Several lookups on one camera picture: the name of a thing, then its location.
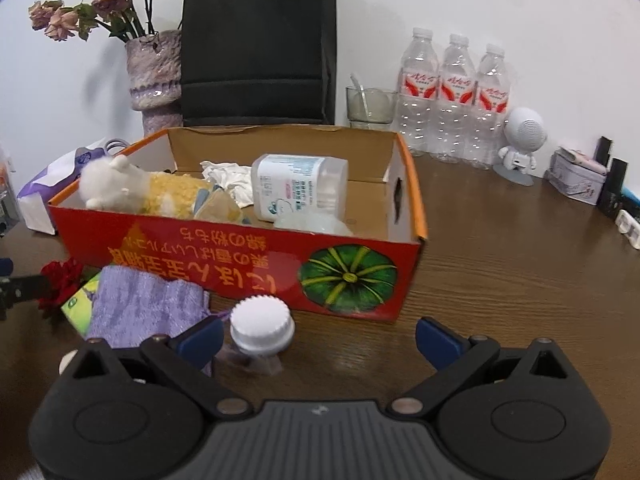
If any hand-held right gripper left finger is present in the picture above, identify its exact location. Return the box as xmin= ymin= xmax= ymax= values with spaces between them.
xmin=60 ymin=317 xmax=252 ymax=422

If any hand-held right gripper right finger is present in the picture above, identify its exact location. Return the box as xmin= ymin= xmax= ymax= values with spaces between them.
xmin=387 ymin=317 xmax=577 ymax=419

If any red artificial rose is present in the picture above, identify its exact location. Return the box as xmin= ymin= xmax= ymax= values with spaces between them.
xmin=37 ymin=257 xmax=86 ymax=318

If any green packet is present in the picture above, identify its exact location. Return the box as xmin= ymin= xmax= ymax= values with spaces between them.
xmin=60 ymin=275 xmax=103 ymax=333

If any small bottle with white cap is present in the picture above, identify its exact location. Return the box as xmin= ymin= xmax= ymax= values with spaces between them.
xmin=215 ymin=296 xmax=296 ymax=376

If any purple fabric pouch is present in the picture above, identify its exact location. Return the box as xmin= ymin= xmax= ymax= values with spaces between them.
xmin=86 ymin=265 xmax=231 ymax=376

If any red cardboard box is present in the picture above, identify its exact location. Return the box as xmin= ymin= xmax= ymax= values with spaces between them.
xmin=47 ymin=125 xmax=428 ymax=323

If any white and yellow plush toy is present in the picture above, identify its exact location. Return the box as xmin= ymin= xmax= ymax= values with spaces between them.
xmin=79 ymin=155 xmax=213 ymax=220

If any white tissue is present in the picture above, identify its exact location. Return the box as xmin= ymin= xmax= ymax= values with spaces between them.
xmin=200 ymin=160 xmax=256 ymax=209

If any white plastic swab container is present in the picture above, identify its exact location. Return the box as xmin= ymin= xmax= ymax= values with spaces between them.
xmin=250 ymin=153 xmax=349 ymax=222

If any purple tissue pack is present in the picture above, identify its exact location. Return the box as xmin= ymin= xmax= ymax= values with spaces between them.
xmin=17 ymin=137 xmax=126 ymax=236

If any colourful snack packet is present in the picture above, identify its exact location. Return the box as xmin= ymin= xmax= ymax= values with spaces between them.
xmin=0 ymin=150 xmax=15 ymax=197

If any white tin box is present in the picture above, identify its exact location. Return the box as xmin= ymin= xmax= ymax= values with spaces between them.
xmin=545 ymin=152 xmax=608 ymax=206

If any white plastic clip block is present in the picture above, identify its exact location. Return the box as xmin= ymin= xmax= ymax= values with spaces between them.
xmin=616 ymin=209 xmax=640 ymax=250

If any white robot-shaped speaker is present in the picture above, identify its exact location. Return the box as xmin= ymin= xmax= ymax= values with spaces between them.
xmin=492 ymin=106 xmax=548 ymax=187

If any pink case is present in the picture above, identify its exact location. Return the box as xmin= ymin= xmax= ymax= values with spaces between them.
xmin=557 ymin=146 xmax=608 ymax=176

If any clear glass cup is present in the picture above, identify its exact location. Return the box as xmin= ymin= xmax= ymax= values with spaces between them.
xmin=346 ymin=85 xmax=399 ymax=131

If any purple textured ceramic vase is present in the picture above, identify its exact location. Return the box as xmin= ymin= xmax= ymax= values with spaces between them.
xmin=125 ymin=29 xmax=183 ymax=136

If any clear water bottle red label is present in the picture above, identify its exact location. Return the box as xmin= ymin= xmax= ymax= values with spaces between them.
xmin=397 ymin=27 xmax=441 ymax=157
xmin=435 ymin=33 xmax=476 ymax=163
xmin=470 ymin=43 xmax=512 ymax=170

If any white spoon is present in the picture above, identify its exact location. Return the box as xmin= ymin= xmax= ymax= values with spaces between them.
xmin=350 ymin=72 xmax=372 ymax=117

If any black paper bag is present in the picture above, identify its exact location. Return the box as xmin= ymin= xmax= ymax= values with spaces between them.
xmin=180 ymin=0 xmax=337 ymax=128

